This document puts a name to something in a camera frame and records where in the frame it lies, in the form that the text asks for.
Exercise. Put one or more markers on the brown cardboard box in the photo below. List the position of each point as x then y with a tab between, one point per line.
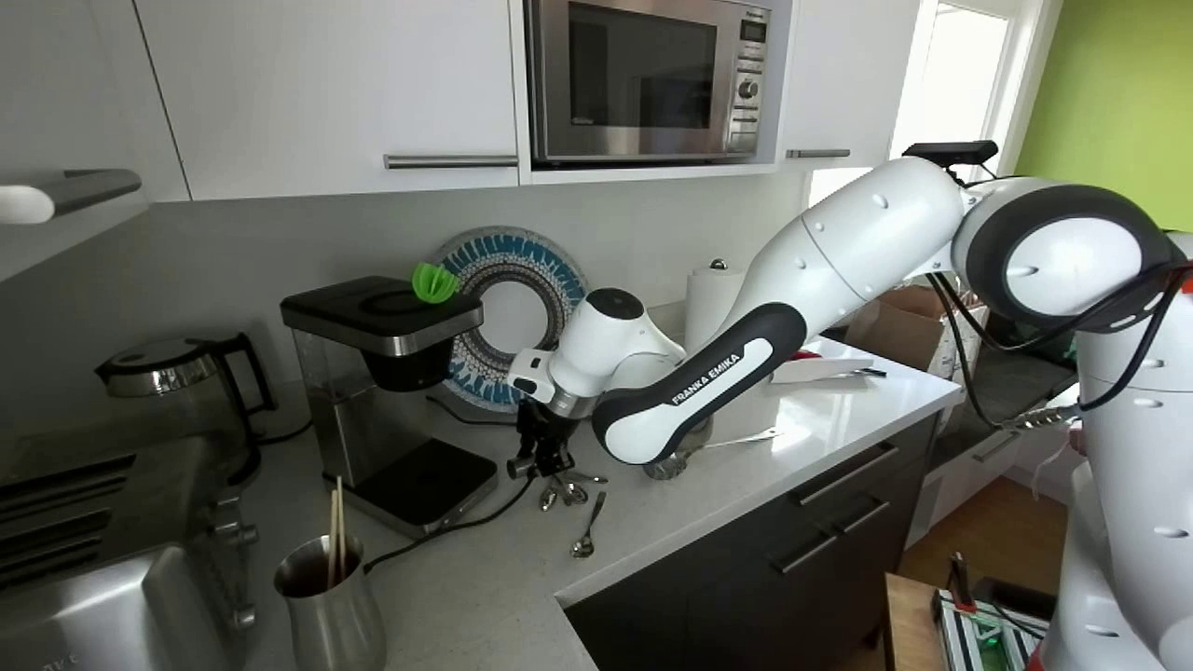
900	326

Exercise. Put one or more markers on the blue patterned decorative plate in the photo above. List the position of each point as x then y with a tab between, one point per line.
546	266

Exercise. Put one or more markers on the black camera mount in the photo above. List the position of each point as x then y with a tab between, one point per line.
952	151

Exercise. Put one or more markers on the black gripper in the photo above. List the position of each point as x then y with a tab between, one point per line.
546	426

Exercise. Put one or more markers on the dark lower cabinet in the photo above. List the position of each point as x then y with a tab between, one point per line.
770	547

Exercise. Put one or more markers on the small stainless steel pot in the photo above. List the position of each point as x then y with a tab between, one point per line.
675	469

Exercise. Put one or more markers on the metal pasta serving spoon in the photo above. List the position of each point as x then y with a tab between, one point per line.
831	372

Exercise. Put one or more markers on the stainless steel microwave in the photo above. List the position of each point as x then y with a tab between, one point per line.
645	80

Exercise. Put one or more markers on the black and steel coffee maker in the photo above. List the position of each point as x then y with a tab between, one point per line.
359	412

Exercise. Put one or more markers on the wooden chopstick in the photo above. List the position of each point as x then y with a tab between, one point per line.
344	540
332	536

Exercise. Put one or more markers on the small green object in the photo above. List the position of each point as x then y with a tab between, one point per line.
432	282

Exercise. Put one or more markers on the steel electric kettle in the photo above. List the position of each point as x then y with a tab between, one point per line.
171	373

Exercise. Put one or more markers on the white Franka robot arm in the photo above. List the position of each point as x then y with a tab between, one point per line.
871	238

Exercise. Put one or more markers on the chrome sink faucet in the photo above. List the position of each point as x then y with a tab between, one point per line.
225	562

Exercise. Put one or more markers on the small metal spoon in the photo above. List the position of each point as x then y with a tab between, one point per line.
589	526
551	499

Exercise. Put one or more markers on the white upper cabinet door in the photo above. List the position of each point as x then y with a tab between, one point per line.
77	86
338	86
850	76

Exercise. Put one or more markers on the stainless steel toaster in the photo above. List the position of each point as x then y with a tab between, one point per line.
60	510

